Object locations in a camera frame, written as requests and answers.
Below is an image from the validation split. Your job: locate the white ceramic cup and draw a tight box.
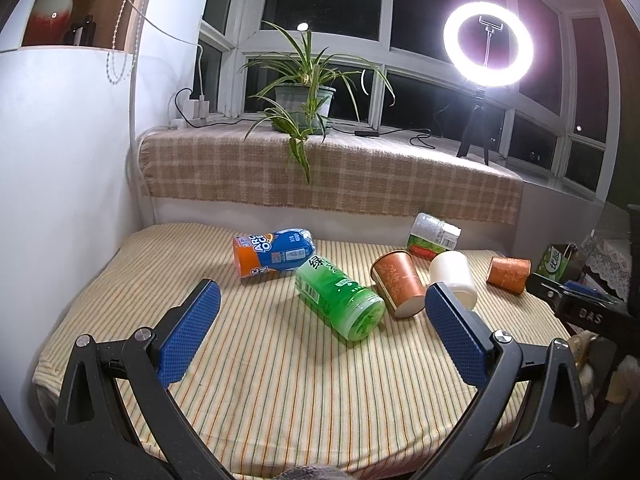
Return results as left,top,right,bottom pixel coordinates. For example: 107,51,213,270
428,252,478,310

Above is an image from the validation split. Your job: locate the small orange paper cup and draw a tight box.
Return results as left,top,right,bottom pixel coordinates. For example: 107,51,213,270
486,257,532,295

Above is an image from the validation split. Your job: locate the large orange paper cup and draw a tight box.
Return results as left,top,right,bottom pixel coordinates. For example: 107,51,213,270
370,250,425,320

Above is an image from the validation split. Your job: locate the white lace cloth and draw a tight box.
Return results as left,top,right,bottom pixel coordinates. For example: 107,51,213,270
584,231,632,299

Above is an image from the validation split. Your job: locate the green tea bottle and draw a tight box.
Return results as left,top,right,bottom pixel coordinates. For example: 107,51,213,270
295,255,386,342

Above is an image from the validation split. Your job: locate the white green labelled jar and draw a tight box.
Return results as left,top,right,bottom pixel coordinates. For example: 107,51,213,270
407,212,461,261

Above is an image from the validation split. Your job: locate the striped table cloth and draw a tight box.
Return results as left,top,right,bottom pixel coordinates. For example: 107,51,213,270
32,223,567,479

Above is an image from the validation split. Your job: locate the orange blue soda bottle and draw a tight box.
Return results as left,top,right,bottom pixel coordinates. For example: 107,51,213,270
232,229,316,278

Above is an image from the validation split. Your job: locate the plaid beige sill cloth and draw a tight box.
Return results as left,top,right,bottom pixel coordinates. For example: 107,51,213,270
140,125,523,226

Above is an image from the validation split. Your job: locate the white power strip with plugs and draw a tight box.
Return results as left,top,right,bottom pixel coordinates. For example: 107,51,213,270
169,88,213,129

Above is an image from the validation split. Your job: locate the potted spider plant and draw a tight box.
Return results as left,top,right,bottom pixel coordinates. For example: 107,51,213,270
243,21,396,182

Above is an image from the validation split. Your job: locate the red white vase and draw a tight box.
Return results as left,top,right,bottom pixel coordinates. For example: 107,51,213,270
23,0,74,47

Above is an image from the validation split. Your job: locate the black cable on sill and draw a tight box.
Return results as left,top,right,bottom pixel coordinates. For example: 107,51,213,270
328,123,434,149

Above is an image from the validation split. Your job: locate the white bead chain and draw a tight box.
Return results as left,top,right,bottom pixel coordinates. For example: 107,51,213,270
105,0,151,85

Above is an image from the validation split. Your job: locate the ring light on tripod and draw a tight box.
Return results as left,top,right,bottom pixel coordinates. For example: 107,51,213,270
442,1,535,158

